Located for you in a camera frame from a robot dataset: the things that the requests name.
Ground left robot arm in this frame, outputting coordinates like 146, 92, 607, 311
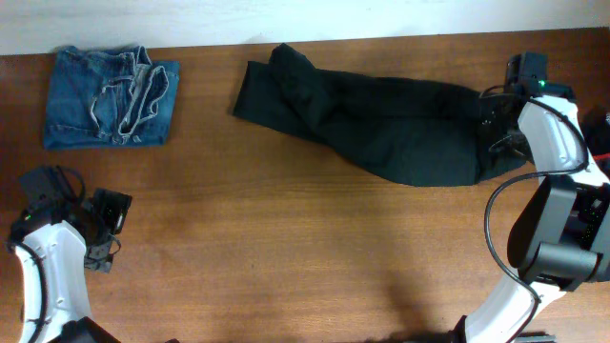
7, 166, 132, 343

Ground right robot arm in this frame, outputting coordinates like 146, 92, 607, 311
448, 52, 609, 343

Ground blue denim jeans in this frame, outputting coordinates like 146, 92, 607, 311
43, 46, 180, 150

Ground black shorts garment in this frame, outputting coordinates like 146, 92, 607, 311
234, 44, 525, 187

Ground dark garment with red trim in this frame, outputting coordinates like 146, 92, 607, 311
580, 106, 609, 176

